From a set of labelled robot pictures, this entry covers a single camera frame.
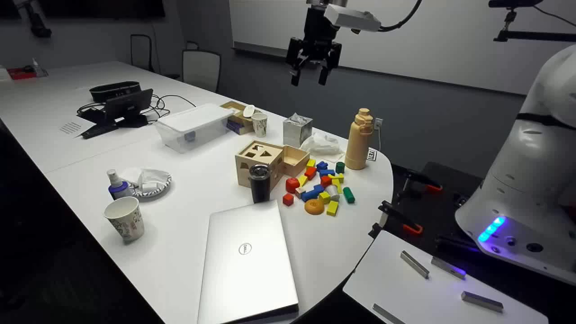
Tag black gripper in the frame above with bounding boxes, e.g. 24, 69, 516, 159
284, 6, 343, 89

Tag brown cardboard box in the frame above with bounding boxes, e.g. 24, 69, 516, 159
219, 100, 269, 138

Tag black cables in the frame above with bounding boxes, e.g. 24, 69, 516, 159
145, 93, 197, 123

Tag small open wooden box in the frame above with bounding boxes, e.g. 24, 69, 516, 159
278, 147, 311, 181

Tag black tumbler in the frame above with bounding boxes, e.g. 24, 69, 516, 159
248, 163, 273, 206

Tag white flat board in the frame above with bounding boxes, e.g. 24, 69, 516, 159
341, 229, 550, 324

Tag black case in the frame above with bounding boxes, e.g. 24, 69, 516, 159
87, 80, 143, 105

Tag blue wooden cylinder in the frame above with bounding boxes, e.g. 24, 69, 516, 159
298, 184, 325, 204

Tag clear plastic storage container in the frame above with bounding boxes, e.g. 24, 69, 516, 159
152, 103, 235, 156

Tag white paper cup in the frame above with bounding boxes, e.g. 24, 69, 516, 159
102, 195, 147, 246

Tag grey metal bar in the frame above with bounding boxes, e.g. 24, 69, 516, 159
397, 249, 431, 282
370, 303, 404, 324
458, 291, 505, 316
428, 255, 467, 283

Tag dark wall screen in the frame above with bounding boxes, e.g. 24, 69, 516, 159
39, 0, 167, 21

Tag wooden shape sorter box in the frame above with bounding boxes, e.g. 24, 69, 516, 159
233, 154, 285, 190

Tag clear plastic bag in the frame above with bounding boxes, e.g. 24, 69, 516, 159
298, 132, 347, 161

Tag red flat item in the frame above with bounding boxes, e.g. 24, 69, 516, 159
5, 64, 41, 84

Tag wooden lid with shape holes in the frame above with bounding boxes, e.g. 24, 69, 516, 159
233, 139, 285, 174

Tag clear plastic plate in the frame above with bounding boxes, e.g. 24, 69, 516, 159
122, 168, 174, 202

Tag black robot table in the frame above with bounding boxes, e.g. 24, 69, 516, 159
365, 161, 576, 324

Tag tan plastic bottle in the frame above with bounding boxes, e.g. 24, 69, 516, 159
343, 107, 375, 174

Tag black tripod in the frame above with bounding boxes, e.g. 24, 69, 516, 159
10, 0, 53, 40

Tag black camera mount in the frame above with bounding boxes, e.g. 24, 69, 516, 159
487, 0, 576, 46

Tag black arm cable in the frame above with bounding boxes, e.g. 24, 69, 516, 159
377, 0, 424, 35

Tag grey chair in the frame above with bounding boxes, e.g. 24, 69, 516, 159
179, 48, 222, 94
127, 33, 156, 75

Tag black clamp orange handle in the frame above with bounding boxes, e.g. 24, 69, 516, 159
366, 201, 424, 240
399, 170, 446, 199

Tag small silver box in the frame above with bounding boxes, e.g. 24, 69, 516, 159
280, 112, 314, 150

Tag small spray bottle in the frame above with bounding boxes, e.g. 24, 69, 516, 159
104, 170, 131, 202

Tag silver Dell laptop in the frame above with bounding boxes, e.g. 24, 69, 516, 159
195, 201, 300, 324

